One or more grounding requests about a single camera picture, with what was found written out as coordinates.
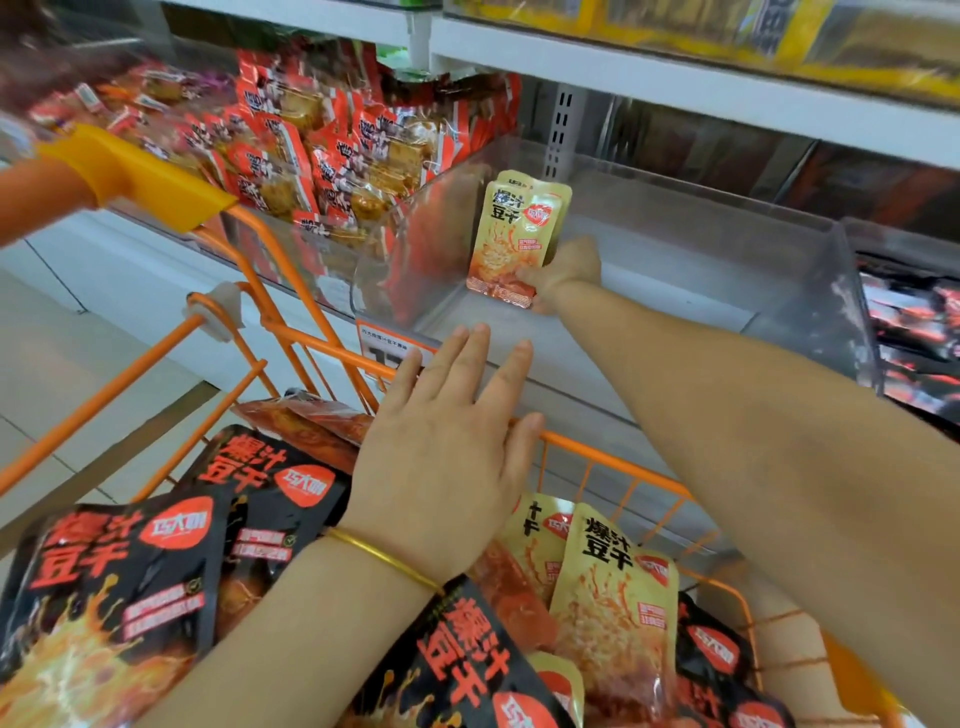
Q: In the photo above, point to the person's right hand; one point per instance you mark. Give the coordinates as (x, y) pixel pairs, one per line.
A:
(570, 270)

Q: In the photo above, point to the person's left hand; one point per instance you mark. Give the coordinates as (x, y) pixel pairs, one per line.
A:
(443, 458)

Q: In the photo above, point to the pile of black orange snacks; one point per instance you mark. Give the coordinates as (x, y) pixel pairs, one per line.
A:
(150, 585)

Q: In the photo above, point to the row of black orange snacks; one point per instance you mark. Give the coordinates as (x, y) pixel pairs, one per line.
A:
(915, 338)

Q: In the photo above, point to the orange shopping cart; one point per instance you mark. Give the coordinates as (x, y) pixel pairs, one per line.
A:
(135, 165)

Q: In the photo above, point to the person's left forearm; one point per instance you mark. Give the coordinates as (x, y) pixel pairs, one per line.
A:
(285, 660)

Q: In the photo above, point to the person's right forearm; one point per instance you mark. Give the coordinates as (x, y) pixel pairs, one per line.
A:
(810, 480)

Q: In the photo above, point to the orange price tag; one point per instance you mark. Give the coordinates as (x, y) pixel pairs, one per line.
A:
(393, 345)

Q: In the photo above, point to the person's right leg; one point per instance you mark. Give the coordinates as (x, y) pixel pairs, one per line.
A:
(810, 675)

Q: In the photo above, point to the stack of yellow trimmed packets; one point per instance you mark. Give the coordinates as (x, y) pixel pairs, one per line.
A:
(720, 30)

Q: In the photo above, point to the pile of red tan packets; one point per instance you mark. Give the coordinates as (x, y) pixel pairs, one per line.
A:
(300, 135)

